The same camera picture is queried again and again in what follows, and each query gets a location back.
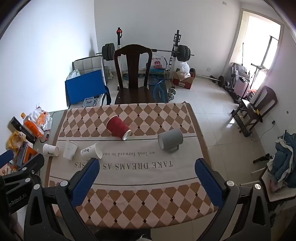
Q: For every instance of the pile of clothes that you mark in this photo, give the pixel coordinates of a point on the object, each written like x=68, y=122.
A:
x=285, y=155

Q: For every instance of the yellow plastic bag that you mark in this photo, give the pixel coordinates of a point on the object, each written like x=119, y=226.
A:
x=15, y=140

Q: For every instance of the black tool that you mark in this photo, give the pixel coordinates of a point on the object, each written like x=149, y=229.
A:
x=262, y=158

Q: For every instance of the long black box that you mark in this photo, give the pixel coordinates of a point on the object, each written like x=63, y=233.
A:
x=19, y=128

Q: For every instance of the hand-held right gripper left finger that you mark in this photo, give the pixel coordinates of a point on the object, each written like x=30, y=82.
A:
x=86, y=179

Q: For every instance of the blue board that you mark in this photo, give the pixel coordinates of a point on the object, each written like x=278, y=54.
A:
x=84, y=87

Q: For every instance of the white bag with red print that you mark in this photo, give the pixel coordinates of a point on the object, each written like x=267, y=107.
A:
x=158, y=63

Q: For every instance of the grey ribbed mug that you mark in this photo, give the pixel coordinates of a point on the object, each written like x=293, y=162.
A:
x=172, y=139

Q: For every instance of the white padded chair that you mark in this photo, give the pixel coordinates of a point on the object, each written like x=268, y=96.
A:
x=89, y=64

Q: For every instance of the dark wooden chair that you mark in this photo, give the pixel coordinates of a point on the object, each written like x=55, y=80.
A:
x=266, y=99
x=134, y=92

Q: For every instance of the clear glass ashtray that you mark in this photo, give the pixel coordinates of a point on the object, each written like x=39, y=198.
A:
x=89, y=102

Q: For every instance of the white stool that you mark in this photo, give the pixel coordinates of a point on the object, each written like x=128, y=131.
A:
x=277, y=192

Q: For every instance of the chrome dumbbells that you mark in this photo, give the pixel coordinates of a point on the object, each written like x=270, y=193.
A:
x=172, y=92

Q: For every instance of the white squat rack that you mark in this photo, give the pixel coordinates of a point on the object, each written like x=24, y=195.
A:
x=175, y=49

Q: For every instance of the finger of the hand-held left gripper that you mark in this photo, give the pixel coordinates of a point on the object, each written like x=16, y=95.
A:
x=5, y=158
x=29, y=165

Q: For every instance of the barbell with black plates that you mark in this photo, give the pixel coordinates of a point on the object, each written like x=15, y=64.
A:
x=108, y=52

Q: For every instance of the red ribbed paper cup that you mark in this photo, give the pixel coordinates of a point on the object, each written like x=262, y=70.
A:
x=116, y=127

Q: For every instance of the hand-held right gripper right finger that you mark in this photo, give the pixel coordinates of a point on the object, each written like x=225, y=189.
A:
x=209, y=183

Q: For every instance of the white paper cup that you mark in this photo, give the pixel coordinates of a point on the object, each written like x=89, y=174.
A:
x=70, y=149
x=89, y=152
x=49, y=150

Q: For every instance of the orange and black box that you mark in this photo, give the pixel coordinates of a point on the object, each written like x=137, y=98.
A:
x=25, y=153

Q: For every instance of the blue badminton racket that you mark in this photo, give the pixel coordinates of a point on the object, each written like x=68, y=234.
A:
x=154, y=81

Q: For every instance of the red cardboard box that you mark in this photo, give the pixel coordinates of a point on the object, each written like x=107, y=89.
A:
x=185, y=83

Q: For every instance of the small barbell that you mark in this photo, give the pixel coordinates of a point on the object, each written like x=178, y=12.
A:
x=220, y=80

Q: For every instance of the crumpled white plastic bag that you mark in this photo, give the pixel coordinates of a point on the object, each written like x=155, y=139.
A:
x=45, y=120

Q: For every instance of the checkered printed tablecloth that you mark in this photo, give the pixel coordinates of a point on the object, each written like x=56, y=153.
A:
x=138, y=178

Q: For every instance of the folded exercise equipment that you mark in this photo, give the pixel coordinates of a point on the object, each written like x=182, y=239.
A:
x=240, y=85

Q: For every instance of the orange drink bottle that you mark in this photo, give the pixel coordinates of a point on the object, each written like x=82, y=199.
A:
x=33, y=127

